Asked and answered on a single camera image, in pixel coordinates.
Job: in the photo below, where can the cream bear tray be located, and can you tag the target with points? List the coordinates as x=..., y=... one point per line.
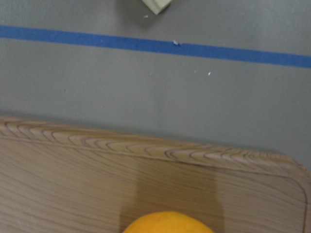
x=157, y=6

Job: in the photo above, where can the brown wooden tray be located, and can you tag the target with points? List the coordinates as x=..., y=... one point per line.
x=58, y=178

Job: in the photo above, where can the orange fruit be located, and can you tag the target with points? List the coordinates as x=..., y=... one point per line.
x=167, y=222

